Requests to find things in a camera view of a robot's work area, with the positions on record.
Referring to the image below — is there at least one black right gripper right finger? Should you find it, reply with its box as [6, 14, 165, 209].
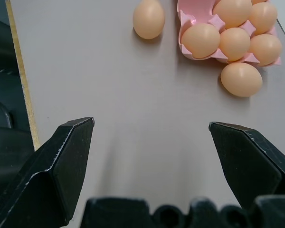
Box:
[209, 121, 285, 209]

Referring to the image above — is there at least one black robot body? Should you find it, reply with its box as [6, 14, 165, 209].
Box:
[0, 0, 35, 198]

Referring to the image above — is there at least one beige egg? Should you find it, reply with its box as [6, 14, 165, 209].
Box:
[213, 0, 252, 29]
[219, 27, 251, 62]
[133, 0, 166, 40]
[248, 34, 283, 67]
[220, 62, 263, 97]
[181, 23, 221, 59]
[248, 2, 278, 36]

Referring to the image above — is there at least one pink egg carton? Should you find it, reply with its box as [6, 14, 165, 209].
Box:
[176, 0, 282, 67]

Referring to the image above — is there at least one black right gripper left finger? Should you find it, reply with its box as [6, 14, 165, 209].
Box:
[0, 116, 95, 228]

